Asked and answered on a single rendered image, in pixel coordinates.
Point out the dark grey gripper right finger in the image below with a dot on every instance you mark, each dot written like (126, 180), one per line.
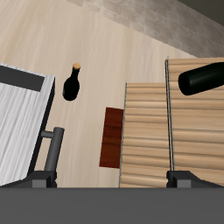
(178, 178)

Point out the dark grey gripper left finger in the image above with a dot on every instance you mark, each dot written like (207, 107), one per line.
(40, 178)

